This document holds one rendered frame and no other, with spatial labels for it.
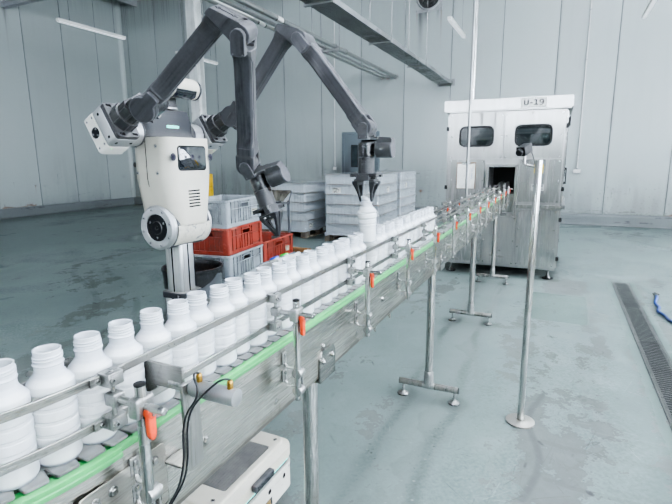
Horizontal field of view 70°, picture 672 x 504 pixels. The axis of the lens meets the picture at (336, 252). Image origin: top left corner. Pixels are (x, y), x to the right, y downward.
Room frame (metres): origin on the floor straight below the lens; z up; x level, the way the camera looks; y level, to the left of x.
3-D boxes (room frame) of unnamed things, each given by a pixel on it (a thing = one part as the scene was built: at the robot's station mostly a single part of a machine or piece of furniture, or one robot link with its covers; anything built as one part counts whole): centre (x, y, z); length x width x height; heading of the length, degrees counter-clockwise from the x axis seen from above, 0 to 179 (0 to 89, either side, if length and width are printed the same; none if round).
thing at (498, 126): (6.44, -2.29, 1.05); 1.60 x 1.40 x 2.10; 155
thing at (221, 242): (4.08, 0.95, 0.78); 0.61 x 0.41 x 0.22; 162
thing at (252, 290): (1.06, 0.19, 1.08); 0.06 x 0.06 x 0.17
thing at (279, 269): (1.17, 0.14, 1.08); 0.06 x 0.06 x 0.17
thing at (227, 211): (4.08, 0.95, 1.00); 0.61 x 0.41 x 0.22; 163
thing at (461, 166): (5.91, -1.59, 1.22); 0.23 x 0.03 x 0.32; 65
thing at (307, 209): (9.43, 0.73, 0.50); 1.23 x 1.05 x 1.00; 153
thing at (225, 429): (2.67, -0.55, 0.91); 4.40 x 0.13 x 0.18; 155
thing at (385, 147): (1.69, -0.15, 1.48); 0.12 x 0.09 x 0.12; 66
